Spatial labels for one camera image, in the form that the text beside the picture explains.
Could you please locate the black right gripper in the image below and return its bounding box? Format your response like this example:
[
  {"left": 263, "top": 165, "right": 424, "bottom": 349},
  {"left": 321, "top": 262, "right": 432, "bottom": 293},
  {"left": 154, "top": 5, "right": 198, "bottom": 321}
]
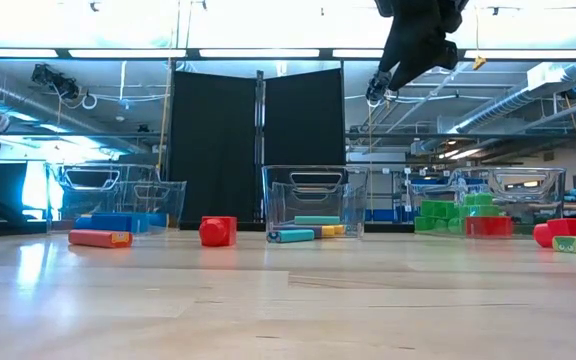
[{"left": 375, "top": 0, "right": 469, "bottom": 92}]

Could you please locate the green studded block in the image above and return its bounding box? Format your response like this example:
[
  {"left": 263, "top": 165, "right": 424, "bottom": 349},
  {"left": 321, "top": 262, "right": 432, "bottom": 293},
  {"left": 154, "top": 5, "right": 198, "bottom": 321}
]
[
  {"left": 464, "top": 192, "right": 494, "bottom": 206},
  {"left": 457, "top": 204, "right": 502, "bottom": 217},
  {"left": 420, "top": 199, "right": 458, "bottom": 219},
  {"left": 414, "top": 216, "right": 465, "bottom": 234}
]

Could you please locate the red studded block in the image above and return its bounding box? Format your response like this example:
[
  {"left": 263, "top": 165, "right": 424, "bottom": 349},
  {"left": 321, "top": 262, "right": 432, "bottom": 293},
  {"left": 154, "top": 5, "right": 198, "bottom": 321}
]
[
  {"left": 465, "top": 215, "right": 513, "bottom": 239},
  {"left": 533, "top": 217, "right": 576, "bottom": 249}
]

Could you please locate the teal block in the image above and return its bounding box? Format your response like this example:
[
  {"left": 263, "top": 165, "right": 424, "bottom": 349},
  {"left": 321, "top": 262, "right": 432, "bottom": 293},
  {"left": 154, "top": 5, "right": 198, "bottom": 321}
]
[
  {"left": 293, "top": 215, "right": 342, "bottom": 226},
  {"left": 266, "top": 228, "right": 316, "bottom": 244}
]

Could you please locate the red chunky block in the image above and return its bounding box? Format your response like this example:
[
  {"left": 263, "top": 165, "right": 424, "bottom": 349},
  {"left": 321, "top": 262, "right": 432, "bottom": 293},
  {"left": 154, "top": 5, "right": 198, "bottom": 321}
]
[{"left": 198, "top": 215, "right": 238, "bottom": 248}]

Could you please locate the salmon block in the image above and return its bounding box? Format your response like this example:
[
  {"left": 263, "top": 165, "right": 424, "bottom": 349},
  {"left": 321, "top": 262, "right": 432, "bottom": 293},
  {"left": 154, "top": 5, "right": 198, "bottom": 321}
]
[{"left": 67, "top": 228, "right": 134, "bottom": 250}]

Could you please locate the black ceiling-mounted device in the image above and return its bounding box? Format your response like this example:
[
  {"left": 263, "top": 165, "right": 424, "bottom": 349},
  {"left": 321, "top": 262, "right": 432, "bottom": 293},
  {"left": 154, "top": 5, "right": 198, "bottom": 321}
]
[
  {"left": 365, "top": 69, "right": 394, "bottom": 106},
  {"left": 31, "top": 63, "right": 82, "bottom": 101}
]

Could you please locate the black partition panel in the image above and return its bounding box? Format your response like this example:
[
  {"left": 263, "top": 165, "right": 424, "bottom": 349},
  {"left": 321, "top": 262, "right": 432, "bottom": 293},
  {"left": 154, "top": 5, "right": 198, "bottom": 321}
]
[
  {"left": 170, "top": 70, "right": 258, "bottom": 224},
  {"left": 262, "top": 68, "right": 347, "bottom": 224}
]

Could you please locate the clear plastic bin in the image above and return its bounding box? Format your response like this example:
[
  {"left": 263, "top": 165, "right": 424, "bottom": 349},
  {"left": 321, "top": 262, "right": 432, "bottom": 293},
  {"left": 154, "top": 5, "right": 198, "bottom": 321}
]
[
  {"left": 261, "top": 164, "right": 370, "bottom": 239},
  {"left": 57, "top": 163, "right": 188, "bottom": 229},
  {"left": 410, "top": 167, "right": 569, "bottom": 236}
]

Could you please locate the silver ventilation duct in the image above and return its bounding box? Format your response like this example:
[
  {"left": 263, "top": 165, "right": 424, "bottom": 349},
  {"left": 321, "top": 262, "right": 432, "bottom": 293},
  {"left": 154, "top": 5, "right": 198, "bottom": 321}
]
[
  {"left": 0, "top": 69, "right": 144, "bottom": 154},
  {"left": 410, "top": 62, "right": 576, "bottom": 156}
]

